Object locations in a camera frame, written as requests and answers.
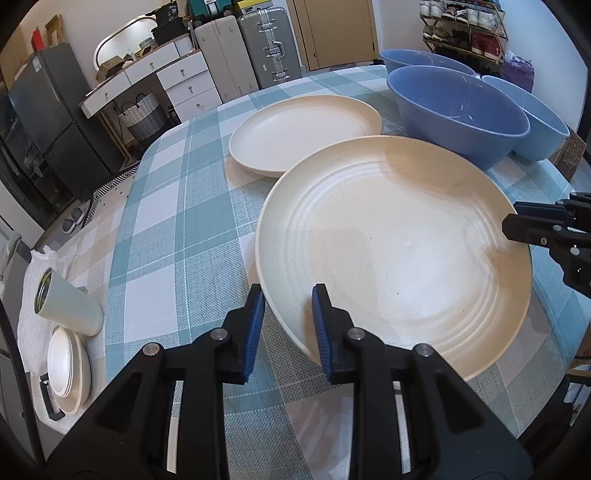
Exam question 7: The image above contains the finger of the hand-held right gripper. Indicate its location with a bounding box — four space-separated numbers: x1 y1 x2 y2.
502 213 591 291
513 193 591 227

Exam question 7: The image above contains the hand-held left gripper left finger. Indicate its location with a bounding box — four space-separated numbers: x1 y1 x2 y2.
45 284 266 480

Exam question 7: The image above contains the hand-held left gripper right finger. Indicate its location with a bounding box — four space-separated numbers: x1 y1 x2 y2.
312 284 533 480

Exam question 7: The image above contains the large ridged cream plate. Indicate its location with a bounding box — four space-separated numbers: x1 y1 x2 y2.
255 135 533 381

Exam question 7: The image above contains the dark blue bowl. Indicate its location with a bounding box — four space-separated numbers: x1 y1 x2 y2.
379 48 477 77
387 66 531 169

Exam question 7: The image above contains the light blue bowl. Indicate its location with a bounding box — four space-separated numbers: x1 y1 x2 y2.
480 75 571 162

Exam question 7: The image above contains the purple bag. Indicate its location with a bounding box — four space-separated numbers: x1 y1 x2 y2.
501 55 535 93

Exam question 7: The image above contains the teal checked tablecloth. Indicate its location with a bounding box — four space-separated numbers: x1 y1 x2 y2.
18 65 591 480

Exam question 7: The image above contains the beige shallow dish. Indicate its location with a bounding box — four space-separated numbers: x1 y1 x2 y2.
54 325 92 415

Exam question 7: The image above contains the white tumbler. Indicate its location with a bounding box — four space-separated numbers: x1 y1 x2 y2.
36 268 105 337

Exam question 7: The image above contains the shoe rack with shoes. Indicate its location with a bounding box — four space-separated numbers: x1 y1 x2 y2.
419 0 509 77

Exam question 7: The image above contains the small white plate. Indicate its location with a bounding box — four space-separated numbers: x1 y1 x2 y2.
48 330 82 398

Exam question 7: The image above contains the small smooth cream plate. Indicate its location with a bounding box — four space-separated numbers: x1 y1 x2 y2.
229 95 384 177

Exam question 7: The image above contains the pair of grey slippers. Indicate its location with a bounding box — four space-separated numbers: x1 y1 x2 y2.
61 209 86 234

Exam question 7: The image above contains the woven grey white basket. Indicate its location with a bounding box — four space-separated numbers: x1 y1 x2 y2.
117 91 167 141

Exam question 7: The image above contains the white dresser with drawers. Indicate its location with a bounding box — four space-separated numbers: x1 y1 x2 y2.
79 34 223 139

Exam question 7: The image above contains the tan wooden door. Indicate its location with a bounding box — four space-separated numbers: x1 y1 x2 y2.
292 0 380 71

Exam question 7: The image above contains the beige suitcase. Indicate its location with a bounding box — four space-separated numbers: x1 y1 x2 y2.
194 17 259 103

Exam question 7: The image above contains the silver suitcase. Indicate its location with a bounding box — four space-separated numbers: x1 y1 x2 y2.
238 7 303 89

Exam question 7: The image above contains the dark grey fridge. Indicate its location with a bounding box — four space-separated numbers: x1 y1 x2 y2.
8 44 125 201

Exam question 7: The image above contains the arched mirror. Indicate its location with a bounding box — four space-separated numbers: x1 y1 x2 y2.
95 16 171 70

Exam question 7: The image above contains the black bag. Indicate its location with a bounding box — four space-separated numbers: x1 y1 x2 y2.
152 7 191 44

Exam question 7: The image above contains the green suitcase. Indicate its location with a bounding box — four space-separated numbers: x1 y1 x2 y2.
187 0 241 20

